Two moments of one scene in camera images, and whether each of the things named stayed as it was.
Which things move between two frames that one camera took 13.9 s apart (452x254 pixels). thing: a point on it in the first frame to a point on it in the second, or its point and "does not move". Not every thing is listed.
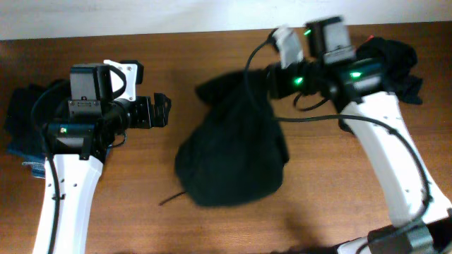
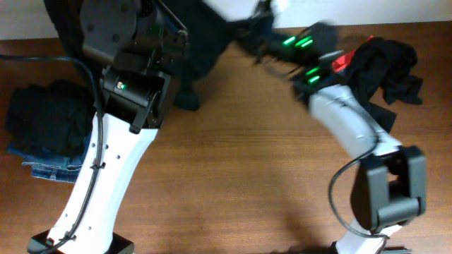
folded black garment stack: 30,108 does not move
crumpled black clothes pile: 397,62 does not move
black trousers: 234,151 to 210,37
